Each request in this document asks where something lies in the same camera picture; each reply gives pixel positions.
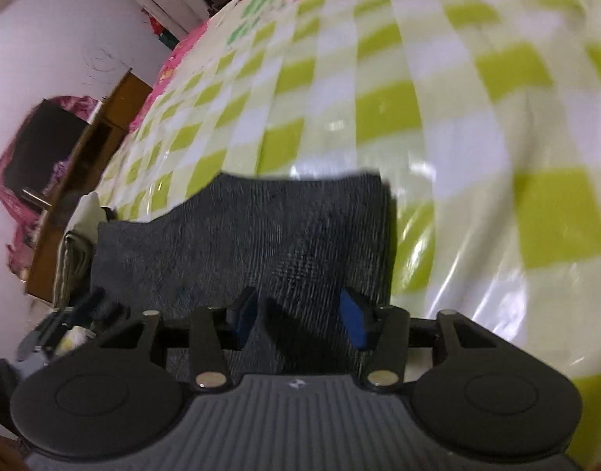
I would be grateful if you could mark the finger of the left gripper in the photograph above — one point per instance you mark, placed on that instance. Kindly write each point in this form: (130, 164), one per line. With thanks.
(46, 336)

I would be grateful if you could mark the dark grey checked pants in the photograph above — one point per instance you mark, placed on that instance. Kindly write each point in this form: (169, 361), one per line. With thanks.
(297, 243)

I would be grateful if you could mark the black television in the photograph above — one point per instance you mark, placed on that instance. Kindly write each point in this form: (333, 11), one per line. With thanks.
(48, 138)

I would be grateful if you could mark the folded beige garment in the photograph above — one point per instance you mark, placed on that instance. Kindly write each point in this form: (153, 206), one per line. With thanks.
(76, 251)

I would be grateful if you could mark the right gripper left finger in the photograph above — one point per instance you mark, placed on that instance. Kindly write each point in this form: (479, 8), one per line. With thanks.
(214, 330)

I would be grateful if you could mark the wooden side cabinet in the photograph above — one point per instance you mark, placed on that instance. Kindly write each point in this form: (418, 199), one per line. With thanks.
(107, 128)

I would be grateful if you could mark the floral pink yellow bedspread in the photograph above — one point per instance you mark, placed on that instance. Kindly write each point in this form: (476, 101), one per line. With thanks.
(230, 22)

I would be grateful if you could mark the green checked plastic sheet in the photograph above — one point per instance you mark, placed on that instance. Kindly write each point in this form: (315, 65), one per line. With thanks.
(483, 115)

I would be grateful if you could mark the pink floral cloth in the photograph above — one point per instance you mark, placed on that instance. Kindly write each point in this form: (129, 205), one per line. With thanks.
(25, 214)

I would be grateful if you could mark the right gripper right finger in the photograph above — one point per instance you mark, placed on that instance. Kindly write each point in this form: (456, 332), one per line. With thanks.
(382, 332)

